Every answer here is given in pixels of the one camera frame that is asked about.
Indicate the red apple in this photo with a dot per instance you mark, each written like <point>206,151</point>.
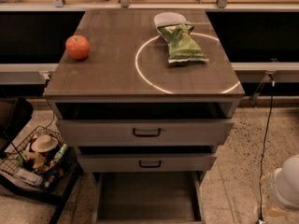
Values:
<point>78,47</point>

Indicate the green chip bag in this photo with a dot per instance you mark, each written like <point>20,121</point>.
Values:
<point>181,47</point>

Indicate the grey middle drawer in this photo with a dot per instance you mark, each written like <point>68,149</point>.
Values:
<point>147,162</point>

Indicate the white bowl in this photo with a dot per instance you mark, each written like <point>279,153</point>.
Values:
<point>168,18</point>

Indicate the black wire basket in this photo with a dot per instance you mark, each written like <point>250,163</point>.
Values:
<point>41,164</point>

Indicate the grey drawer cabinet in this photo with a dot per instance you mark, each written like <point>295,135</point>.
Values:
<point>127,76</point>

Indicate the white packet in basket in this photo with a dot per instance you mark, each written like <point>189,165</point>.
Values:
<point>28,177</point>

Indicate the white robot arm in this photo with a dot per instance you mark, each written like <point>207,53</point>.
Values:
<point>282,187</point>

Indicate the green bottle in basket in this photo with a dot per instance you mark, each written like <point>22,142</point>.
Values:
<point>60,153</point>

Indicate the grey bottom drawer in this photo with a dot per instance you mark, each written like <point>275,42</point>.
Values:
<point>148,198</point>

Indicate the grey top drawer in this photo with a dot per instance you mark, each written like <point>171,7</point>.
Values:
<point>144,133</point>

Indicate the grey drawer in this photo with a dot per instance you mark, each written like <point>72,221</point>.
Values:
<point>148,198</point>
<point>147,162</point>
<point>144,133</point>

